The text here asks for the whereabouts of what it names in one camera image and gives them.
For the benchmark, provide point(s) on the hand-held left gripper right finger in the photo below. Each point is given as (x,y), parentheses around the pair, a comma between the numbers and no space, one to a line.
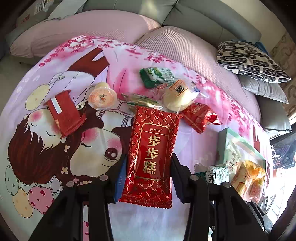
(179,185)

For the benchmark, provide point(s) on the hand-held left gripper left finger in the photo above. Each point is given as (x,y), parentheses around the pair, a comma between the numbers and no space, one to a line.
(120,178)

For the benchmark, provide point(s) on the teal snack packet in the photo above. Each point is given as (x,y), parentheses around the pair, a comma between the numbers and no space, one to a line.
(215,173)

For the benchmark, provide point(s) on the red gold-patterned cake packet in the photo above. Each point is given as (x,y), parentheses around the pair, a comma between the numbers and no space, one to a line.
(150,150)

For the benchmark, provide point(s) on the orange translucent snack packet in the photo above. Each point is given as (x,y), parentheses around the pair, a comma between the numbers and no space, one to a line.
(256,172)

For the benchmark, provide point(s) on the white and green snack packet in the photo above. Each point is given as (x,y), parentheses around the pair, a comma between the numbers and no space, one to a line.
(231,160)

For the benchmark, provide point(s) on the white tray with green rim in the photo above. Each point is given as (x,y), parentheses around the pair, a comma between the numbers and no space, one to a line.
(233,136)

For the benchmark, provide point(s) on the round bun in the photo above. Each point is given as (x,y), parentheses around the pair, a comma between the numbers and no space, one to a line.
(177,97)

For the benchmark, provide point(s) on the green biscuit packet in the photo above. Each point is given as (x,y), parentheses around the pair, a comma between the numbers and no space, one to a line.
(153,76)

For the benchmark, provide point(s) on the red and white snack packet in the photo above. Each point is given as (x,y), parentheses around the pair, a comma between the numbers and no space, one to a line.
(196,115)

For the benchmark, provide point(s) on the dark low table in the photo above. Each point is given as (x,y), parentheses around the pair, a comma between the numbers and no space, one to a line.
(283,153)

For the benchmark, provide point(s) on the printed cartoon blanket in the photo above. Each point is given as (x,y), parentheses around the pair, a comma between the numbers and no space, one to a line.
(46,157)

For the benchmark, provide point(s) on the clear packet with green print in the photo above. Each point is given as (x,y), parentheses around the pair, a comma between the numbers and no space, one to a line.
(138,100)

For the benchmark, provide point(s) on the round orange jelly cup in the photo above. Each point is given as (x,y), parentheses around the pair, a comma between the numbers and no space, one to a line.
(100,98)

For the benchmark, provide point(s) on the red packet with white stripe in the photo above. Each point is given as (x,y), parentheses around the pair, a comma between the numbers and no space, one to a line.
(64,113)

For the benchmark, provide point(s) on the grey pillow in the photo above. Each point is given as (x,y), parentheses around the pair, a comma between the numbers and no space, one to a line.
(261,89)

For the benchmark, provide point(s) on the pink sofa seat cover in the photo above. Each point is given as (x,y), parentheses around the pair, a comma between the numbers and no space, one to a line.
(81,30)
(189,51)

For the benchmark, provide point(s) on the black and white patterned pillow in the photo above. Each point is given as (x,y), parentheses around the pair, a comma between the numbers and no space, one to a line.
(249,60)

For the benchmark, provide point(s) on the blue cloth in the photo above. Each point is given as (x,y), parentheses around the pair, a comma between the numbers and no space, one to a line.
(260,46)

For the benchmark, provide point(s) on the grey sofa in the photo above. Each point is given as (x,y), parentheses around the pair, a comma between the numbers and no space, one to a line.
(196,16)

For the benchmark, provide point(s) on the light blue pillow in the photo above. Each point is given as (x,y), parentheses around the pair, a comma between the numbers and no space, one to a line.
(67,9)

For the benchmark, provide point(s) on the white rack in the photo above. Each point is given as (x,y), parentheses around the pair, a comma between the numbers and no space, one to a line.
(42,5)

